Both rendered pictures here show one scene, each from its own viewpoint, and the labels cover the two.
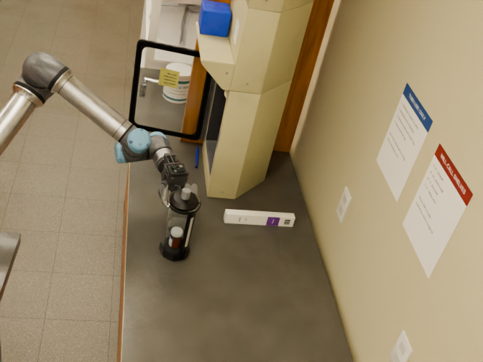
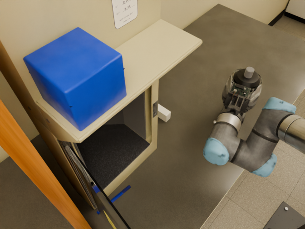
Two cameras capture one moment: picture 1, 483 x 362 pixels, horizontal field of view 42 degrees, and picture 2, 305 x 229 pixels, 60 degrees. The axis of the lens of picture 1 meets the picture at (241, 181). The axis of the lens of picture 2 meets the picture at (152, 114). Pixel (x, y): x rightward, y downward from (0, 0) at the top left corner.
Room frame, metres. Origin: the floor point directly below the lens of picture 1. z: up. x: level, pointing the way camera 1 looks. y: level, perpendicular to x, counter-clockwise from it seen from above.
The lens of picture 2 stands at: (2.23, 0.54, 1.84)
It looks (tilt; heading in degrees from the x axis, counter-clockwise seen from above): 53 degrees down; 237
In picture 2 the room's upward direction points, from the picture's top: straight up
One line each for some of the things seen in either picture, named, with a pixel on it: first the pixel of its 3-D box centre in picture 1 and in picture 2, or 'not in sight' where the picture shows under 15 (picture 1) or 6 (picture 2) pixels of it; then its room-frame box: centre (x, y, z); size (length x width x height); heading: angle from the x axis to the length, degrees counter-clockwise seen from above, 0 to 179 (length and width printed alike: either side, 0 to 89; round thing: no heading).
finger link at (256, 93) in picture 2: (167, 193); (256, 91); (1.59, 0.22, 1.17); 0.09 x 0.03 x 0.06; 5
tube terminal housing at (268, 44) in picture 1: (254, 93); (84, 87); (2.11, 0.03, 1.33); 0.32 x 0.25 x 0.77; 15
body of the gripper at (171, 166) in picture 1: (172, 173); (235, 105); (1.70, 0.23, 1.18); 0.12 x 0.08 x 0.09; 30
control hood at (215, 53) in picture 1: (212, 54); (129, 86); (2.07, 0.21, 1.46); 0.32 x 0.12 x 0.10; 15
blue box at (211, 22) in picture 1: (214, 18); (79, 78); (2.16, 0.24, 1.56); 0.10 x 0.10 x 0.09; 15
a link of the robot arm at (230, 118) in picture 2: (166, 160); (226, 124); (1.77, 0.27, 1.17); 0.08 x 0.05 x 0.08; 120
